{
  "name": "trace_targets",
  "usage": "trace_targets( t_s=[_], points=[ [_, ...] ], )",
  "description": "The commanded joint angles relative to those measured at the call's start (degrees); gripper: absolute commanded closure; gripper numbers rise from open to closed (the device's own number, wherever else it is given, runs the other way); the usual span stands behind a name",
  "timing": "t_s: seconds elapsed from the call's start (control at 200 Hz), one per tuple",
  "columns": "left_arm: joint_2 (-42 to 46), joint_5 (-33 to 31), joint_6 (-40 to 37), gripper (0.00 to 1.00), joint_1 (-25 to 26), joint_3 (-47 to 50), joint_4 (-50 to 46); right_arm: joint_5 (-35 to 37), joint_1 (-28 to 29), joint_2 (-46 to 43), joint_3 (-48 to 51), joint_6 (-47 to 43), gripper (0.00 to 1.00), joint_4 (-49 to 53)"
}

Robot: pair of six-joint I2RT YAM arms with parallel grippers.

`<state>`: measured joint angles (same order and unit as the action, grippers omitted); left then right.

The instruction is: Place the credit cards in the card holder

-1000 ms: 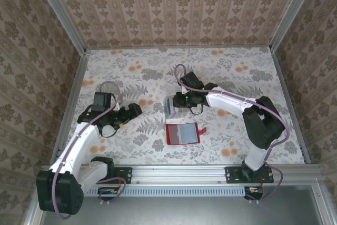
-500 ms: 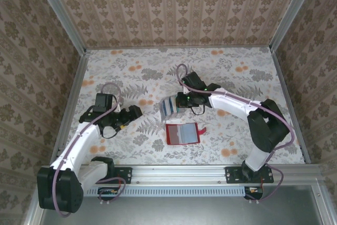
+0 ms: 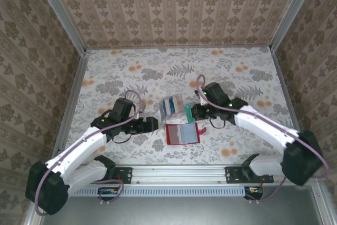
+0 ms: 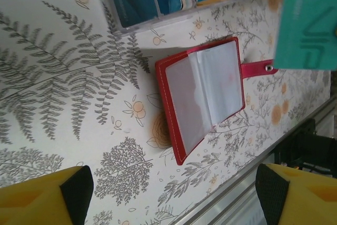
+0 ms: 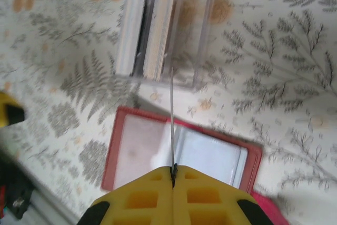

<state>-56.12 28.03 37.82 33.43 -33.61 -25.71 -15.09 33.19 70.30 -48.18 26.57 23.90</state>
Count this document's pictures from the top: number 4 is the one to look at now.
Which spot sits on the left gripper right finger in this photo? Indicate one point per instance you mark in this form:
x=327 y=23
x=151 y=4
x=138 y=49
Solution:
x=316 y=201

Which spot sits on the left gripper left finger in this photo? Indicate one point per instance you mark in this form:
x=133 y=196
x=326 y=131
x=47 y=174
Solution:
x=31 y=204

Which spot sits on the red card holder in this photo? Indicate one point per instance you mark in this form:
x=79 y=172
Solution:
x=210 y=82

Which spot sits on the teal credit card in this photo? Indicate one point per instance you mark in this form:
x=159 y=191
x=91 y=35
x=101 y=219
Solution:
x=302 y=24

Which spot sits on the clear acrylic card box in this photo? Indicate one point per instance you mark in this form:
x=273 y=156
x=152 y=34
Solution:
x=158 y=23

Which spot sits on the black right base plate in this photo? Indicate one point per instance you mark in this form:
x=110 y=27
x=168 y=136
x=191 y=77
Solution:
x=292 y=143

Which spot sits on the aluminium table edge rail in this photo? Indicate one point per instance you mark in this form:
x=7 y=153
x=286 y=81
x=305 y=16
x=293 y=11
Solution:
x=237 y=209

